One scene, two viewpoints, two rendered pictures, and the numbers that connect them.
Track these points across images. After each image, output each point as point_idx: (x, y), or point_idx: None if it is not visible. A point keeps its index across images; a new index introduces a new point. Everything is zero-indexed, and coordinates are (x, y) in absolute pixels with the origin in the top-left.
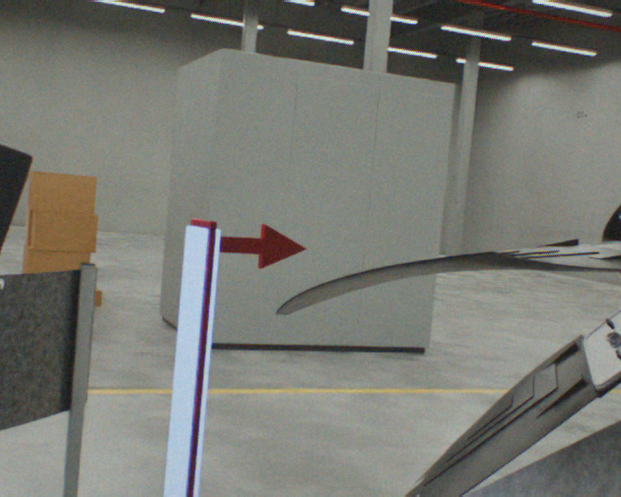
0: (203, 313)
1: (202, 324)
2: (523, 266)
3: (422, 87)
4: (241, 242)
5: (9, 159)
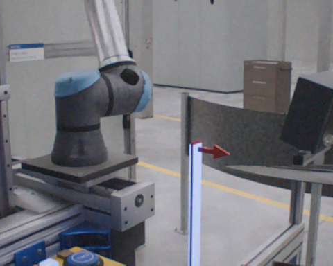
0: (190, 170)
1: (190, 174)
2: (257, 174)
3: None
4: (206, 149)
5: (325, 91)
